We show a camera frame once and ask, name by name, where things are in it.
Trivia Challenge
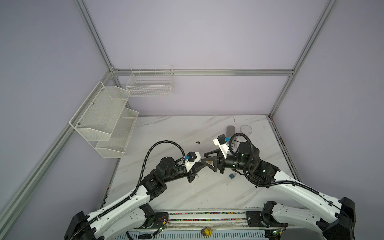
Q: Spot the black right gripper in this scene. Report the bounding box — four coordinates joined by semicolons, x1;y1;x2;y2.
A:
199;147;251;174

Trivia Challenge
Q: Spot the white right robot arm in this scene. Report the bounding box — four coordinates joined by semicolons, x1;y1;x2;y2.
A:
200;133;356;240

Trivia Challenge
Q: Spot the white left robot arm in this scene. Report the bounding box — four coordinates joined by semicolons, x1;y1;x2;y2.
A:
64;140;204;240

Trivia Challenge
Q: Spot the grey fabric oblong case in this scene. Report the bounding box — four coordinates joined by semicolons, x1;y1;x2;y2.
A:
226;126;236;138

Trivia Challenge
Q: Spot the clear plastic cup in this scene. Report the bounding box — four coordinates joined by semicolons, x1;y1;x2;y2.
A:
240;125;253;135

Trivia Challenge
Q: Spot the white mesh two-tier shelf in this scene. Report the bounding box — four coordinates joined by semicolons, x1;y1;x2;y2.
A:
69;82;139;159

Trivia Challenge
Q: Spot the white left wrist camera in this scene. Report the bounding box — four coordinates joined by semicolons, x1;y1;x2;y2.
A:
184;152;201;173

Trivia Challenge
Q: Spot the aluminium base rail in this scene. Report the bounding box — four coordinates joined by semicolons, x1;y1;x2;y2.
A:
115;210;296;240

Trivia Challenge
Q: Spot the yellow connector on rail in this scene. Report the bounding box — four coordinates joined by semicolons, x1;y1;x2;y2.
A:
201;228;213;237

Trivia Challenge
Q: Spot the white wire basket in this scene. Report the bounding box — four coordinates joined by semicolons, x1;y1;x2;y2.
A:
126;65;174;97

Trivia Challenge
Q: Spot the aluminium frame back beam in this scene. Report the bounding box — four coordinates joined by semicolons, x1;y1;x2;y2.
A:
114;69;294;77

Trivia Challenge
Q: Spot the aluminium frame post left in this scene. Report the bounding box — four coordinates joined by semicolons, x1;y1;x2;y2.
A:
74;0;115;72

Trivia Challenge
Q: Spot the aluminium frame post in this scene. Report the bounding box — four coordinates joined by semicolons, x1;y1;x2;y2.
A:
74;0;115;72
268;0;339;119

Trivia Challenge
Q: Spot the aluminium frame post right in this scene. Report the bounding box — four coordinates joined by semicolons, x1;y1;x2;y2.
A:
268;0;339;119

